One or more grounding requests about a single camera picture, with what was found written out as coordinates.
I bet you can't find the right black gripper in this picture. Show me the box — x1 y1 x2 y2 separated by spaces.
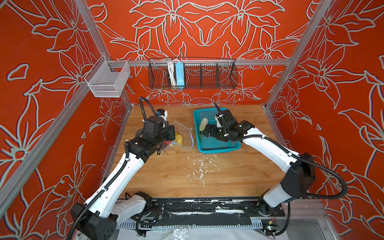
200 122 231 142

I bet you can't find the yellow potato toy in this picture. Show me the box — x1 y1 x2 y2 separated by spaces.
175 134 184 145

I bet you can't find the clear zip top bag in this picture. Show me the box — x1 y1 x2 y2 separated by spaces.
161 122 195 151

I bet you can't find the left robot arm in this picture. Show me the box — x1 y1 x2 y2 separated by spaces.
67 97 176 240

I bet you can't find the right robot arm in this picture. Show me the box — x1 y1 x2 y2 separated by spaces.
200 107 348 238

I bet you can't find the teal plastic basket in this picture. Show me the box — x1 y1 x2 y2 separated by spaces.
193 108 241 155

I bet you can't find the white radish toy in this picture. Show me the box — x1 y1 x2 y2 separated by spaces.
198 118 209 141

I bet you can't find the light blue box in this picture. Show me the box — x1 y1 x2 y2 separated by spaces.
175 62 185 89

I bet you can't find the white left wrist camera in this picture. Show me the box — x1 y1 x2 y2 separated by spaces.
156 109 168 121

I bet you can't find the black wire wall basket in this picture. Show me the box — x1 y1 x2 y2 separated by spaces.
148 57 239 90

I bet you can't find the white cable bundle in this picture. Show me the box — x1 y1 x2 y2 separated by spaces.
167 59 177 88

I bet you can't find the clear plastic wall bin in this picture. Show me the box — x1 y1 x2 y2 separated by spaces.
84 55 131 98

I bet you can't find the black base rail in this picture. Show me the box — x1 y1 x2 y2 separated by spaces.
125 197 286 229

